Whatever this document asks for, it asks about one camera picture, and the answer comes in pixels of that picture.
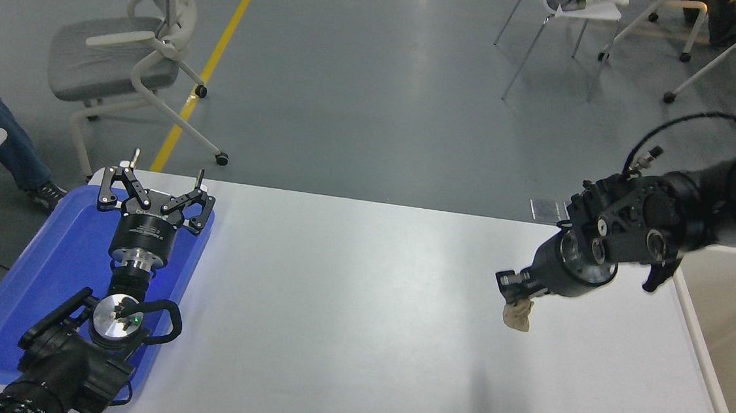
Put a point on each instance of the person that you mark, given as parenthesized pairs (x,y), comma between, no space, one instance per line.
(0,125)
(724,21)

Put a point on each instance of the blue plastic tray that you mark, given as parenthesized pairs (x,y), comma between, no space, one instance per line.
(47,273)

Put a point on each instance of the tan frame castor chair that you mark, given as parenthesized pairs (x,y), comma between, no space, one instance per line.
(639,18)

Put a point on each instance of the tan paper ball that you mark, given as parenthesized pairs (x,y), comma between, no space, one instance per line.
(518,317)

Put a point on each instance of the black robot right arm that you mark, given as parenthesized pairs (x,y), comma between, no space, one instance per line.
(656,216)

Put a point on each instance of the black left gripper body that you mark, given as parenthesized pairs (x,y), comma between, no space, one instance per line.
(143,231)

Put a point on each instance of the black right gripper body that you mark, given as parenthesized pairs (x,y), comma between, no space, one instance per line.
(553,277)

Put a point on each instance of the grey white office chair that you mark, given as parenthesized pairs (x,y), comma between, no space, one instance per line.
(104,58)

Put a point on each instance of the metal floor outlet plate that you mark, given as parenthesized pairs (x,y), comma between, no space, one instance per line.
(545,210)

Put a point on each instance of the white chair with metal legs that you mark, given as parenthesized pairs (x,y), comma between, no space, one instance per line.
(587,13)

